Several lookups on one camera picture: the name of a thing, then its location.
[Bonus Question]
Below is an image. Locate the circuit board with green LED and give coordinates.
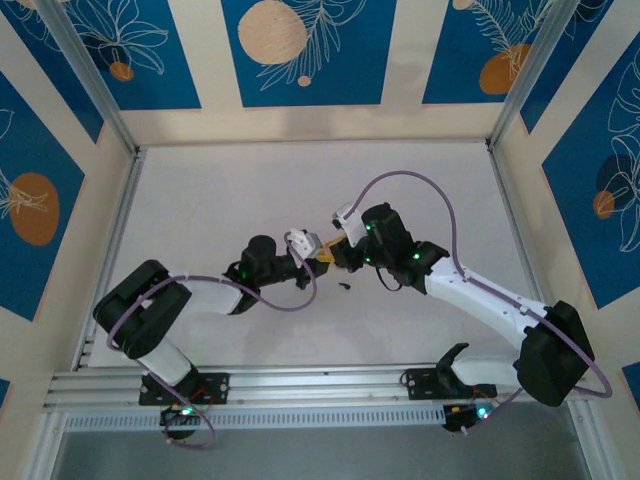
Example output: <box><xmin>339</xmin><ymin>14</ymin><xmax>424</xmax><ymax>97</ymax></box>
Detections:
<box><xmin>159</xmin><ymin>394</ymin><xmax>199</xmax><ymax>426</ymax></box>

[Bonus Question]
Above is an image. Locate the right controller board green light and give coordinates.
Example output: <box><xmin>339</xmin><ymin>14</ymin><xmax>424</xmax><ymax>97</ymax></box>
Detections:
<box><xmin>442</xmin><ymin>399</ymin><xmax>501</xmax><ymax>434</ymax></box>

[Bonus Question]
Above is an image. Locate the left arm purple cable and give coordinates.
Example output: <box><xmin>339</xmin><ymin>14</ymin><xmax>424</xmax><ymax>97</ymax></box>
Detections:
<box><xmin>107</xmin><ymin>233</ymin><xmax>321</xmax><ymax>450</ymax></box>

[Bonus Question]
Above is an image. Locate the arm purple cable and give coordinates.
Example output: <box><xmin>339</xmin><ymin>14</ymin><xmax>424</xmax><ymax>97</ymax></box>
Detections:
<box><xmin>347</xmin><ymin>169</ymin><xmax>614</xmax><ymax>431</ymax></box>
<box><xmin>107</xmin><ymin>233</ymin><xmax>321</xmax><ymax>450</ymax></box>

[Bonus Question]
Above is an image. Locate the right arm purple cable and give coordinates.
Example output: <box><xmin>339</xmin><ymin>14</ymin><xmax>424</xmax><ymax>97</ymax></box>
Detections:
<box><xmin>347</xmin><ymin>169</ymin><xmax>614</xmax><ymax>431</ymax></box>

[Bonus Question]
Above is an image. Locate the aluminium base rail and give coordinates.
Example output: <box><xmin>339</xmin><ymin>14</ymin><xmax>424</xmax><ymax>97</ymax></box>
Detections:
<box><xmin>42</xmin><ymin>363</ymin><xmax>596</xmax><ymax>419</ymax></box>

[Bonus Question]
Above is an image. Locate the aluminium side rail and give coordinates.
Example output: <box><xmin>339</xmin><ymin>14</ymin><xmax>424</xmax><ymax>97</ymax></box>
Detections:
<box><xmin>73</xmin><ymin>147</ymin><xmax>149</xmax><ymax>372</ymax></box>
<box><xmin>487</xmin><ymin>142</ymin><xmax>609</xmax><ymax>480</ymax></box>

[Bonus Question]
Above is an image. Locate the grey slotted cable duct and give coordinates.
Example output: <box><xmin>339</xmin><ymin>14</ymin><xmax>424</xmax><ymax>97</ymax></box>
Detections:
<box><xmin>62</xmin><ymin>402</ymin><xmax>449</xmax><ymax>432</ymax></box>

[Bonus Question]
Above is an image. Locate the aluminium frame post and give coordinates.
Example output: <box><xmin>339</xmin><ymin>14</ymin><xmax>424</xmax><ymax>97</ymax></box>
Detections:
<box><xmin>485</xmin><ymin>0</ymin><xmax>589</xmax><ymax>154</ymax></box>
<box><xmin>34</xmin><ymin>0</ymin><xmax>141</xmax><ymax>159</ymax></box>

